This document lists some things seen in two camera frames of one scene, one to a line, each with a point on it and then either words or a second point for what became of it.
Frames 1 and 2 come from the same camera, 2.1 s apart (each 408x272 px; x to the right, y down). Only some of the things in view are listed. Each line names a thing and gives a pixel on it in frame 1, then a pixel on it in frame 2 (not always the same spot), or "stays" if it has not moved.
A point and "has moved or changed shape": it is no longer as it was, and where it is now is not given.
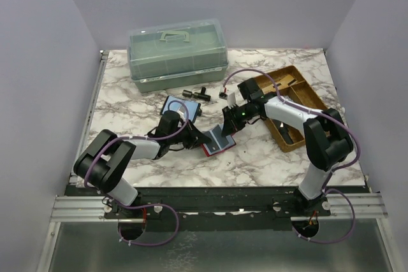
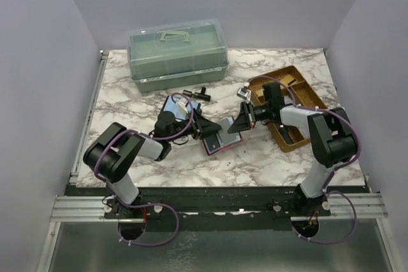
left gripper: [191, 135] to [196, 128]
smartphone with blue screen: [190, 109] stays
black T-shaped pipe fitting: [202, 95] stays
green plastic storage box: [176, 56] stays
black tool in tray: [287, 136] stays
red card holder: [218, 143] has moved or changed shape
